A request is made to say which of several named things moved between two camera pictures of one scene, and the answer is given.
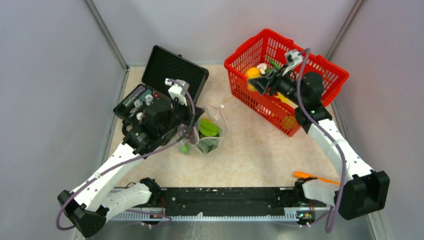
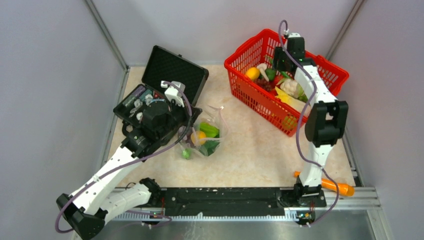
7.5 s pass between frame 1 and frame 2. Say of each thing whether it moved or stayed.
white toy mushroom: stayed
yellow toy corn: stayed
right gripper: moved
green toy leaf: stayed
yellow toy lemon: moved
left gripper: stayed
